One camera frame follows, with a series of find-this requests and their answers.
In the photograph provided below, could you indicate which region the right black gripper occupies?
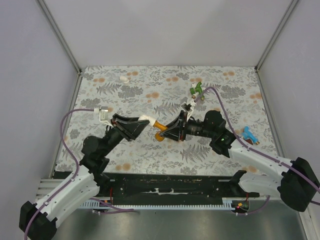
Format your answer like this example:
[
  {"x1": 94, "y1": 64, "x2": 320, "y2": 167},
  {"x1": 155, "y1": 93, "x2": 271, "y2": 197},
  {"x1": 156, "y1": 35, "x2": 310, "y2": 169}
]
[{"x1": 159, "y1": 110, "x2": 215, "y2": 142}]

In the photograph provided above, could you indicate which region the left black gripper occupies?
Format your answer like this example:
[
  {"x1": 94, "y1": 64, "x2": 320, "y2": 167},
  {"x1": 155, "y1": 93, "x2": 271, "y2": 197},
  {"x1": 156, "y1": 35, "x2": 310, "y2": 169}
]
[{"x1": 101, "y1": 113, "x2": 151, "y2": 157}]

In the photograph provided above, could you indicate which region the orange water faucet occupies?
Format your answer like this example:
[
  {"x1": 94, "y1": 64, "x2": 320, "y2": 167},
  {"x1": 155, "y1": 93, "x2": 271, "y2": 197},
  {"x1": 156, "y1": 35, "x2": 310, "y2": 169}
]
[{"x1": 153, "y1": 120, "x2": 168, "y2": 142}]

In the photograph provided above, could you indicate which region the white pipe elbow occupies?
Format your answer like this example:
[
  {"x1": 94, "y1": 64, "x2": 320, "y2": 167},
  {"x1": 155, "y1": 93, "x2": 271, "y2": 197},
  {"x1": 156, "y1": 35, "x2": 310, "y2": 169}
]
[{"x1": 138, "y1": 115, "x2": 157, "y2": 127}]

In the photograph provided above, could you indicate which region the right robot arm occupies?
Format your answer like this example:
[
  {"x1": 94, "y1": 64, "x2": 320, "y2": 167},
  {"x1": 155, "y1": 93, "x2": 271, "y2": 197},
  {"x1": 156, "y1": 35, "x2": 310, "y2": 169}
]
[{"x1": 155, "y1": 110, "x2": 320, "y2": 212}]

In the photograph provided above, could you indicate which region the white pipe elbow far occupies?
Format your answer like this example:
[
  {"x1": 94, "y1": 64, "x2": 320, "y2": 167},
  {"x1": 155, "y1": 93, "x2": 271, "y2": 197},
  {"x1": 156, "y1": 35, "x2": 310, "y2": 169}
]
[{"x1": 119, "y1": 76, "x2": 130, "y2": 84}]

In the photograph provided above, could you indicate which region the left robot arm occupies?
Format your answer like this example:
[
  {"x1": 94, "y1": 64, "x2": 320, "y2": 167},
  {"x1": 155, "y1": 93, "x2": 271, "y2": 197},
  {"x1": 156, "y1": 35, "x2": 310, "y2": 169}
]
[{"x1": 19, "y1": 108, "x2": 157, "y2": 240}]

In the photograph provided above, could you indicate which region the green water faucet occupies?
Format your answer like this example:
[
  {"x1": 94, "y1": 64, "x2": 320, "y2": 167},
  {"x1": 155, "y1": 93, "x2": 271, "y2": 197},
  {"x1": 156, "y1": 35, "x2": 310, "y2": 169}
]
[{"x1": 189, "y1": 82, "x2": 203, "y2": 100}]

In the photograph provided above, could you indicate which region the blue water faucet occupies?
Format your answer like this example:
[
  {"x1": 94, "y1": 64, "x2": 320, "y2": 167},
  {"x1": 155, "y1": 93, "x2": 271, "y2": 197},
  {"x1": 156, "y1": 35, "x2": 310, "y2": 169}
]
[{"x1": 241, "y1": 126, "x2": 260, "y2": 145}]

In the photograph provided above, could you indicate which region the brown water faucet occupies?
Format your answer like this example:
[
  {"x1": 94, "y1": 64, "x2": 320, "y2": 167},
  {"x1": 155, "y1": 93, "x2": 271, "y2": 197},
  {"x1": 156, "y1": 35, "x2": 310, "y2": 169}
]
[{"x1": 246, "y1": 139, "x2": 253, "y2": 145}]

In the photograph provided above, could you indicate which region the floral table mat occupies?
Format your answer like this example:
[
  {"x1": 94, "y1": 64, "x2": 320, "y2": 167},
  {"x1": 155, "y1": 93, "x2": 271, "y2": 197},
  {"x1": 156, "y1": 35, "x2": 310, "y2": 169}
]
[{"x1": 55, "y1": 66, "x2": 277, "y2": 176}]

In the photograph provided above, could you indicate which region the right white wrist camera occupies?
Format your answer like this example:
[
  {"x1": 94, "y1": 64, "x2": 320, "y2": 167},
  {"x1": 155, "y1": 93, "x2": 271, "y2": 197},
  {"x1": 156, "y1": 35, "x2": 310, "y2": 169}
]
[{"x1": 181, "y1": 97, "x2": 196, "y2": 120}]

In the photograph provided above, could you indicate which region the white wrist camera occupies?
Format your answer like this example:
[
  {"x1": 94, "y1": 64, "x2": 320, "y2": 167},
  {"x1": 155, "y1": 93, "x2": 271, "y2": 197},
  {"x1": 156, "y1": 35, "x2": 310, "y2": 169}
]
[
  {"x1": 181, "y1": 97, "x2": 196, "y2": 120},
  {"x1": 93, "y1": 106, "x2": 113, "y2": 127}
]

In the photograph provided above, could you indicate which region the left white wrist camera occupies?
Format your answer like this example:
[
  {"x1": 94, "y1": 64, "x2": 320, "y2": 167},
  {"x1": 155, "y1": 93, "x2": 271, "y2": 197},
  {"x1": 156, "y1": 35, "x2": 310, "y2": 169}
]
[{"x1": 93, "y1": 106, "x2": 113, "y2": 127}]

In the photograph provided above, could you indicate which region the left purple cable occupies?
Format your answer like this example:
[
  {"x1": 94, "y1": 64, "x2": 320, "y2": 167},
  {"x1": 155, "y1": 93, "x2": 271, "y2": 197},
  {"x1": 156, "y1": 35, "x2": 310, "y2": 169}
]
[{"x1": 23, "y1": 107, "x2": 137, "y2": 240}]

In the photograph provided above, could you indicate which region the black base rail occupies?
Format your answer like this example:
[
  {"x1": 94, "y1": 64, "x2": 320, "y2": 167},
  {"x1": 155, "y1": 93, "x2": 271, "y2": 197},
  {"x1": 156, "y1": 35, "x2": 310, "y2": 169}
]
[{"x1": 98, "y1": 172, "x2": 260, "y2": 198}]

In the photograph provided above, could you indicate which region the white cable duct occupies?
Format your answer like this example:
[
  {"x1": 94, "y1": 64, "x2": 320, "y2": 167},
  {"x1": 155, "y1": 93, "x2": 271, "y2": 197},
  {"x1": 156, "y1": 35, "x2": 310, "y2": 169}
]
[{"x1": 78, "y1": 199, "x2": 236, "y2": 211}]

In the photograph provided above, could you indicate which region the left aluminium frame post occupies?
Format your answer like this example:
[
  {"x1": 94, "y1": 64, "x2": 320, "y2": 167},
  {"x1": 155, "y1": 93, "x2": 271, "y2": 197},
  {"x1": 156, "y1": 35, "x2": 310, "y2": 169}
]
[{"x1": 36, "y1": 0, "x2": 82, "y2": 75}]

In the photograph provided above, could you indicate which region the aluminium frame post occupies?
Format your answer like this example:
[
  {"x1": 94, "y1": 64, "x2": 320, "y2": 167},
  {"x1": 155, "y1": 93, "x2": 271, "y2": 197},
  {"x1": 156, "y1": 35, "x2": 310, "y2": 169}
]
[
  {"x1": 36, "y1": 0, "x2": 82, "y2": 75},
  {"x1": 254, "y1": 0, "x2": 300, "y2": 73}
]

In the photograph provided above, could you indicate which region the right aluminium frame post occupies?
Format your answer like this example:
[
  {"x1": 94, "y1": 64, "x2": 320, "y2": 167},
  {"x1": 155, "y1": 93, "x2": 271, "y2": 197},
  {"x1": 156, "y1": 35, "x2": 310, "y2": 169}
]
[{"x1": 254, "y1": 0, "x2": 300, "y2": 73}]

